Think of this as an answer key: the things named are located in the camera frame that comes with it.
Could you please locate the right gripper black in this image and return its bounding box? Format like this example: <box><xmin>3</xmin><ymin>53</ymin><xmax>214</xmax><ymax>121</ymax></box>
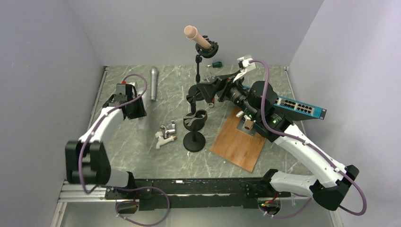
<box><xmin>196</xmin><ymin>70</ymin><xmax>258</xmax><ymax>120</ymax></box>

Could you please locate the grey handheld microphone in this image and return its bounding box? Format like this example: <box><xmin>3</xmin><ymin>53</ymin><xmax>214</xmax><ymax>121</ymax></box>
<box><xmin>150</xmin><ymin>67</ymin><xmax>158</xmax><ymax>102</ymax></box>

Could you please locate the black front microphone stand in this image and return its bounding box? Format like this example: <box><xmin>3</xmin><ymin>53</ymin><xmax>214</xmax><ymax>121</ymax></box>
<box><xmin>183</xmin><ymin>109</ymin><xmax>208</xmax><ymax>152</ymax></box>

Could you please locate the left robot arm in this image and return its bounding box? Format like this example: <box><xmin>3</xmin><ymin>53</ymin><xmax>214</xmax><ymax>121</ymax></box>
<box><xmin>65</xmin><ymin>82</ymin><xmax>147</xmax><ymax>199</ymax></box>

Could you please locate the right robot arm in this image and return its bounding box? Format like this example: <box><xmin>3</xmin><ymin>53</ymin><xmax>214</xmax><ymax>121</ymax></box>
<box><xmin>196</xmin><ymin>74</ymin><xmax>359</xmax><ymax>210</ymax></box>

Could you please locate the pink microphone on stand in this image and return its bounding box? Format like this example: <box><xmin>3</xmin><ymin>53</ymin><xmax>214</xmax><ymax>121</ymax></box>
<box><xmin>183</xmin><ymin>25</ymin><xmax>219</xmax><ymax>83</ymax></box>

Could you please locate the chrome white faucet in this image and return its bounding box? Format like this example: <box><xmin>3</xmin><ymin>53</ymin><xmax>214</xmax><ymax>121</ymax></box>
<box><xmin>155</xmin><ymin>121</ymin><xmax>177</xmax><ymax>150</ymax></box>

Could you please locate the wooden board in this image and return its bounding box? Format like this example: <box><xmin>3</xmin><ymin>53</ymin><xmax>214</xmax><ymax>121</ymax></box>
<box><xmin>210</xmin><ymin>107</ymin><xmax>266</xmax><ymax>173</ymax></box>

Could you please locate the green handled screwdriver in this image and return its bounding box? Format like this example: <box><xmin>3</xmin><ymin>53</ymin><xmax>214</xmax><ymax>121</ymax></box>
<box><xmin>207</xmin><ymin>61</ymin><xmax>223</xmax><ymax>68</ymax></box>

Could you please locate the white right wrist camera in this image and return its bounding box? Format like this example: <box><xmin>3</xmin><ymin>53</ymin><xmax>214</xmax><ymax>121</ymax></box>
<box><xmin>233</xmin><ymin>55</ymin><xmax>256</xmax><ymax>82</ymax></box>

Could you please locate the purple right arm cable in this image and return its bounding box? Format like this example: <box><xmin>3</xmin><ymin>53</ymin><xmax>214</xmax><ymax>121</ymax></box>
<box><xmin>250</xmin><ymin>59</ymin><xmax>367</xmax><ymax>219</ymax></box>

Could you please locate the metal bracket on board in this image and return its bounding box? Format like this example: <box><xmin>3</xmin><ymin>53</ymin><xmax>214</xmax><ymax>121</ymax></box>
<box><xmin>236</xmin><ymin>111</ymin><xmax>256</xmax><ymax>136</ymax></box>

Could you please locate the blue network switch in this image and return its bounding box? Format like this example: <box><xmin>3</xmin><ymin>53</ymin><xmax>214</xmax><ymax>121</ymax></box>
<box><xmin>230</xmin><ymin>81</ymin><xmax>327</xmax><ymax>122</ymax></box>

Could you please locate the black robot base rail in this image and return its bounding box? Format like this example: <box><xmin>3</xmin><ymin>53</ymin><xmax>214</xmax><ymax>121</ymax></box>
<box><xmin>105</xmin><ymin>177</ymin><xmax>290</xmax><ymax>211</ymax></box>

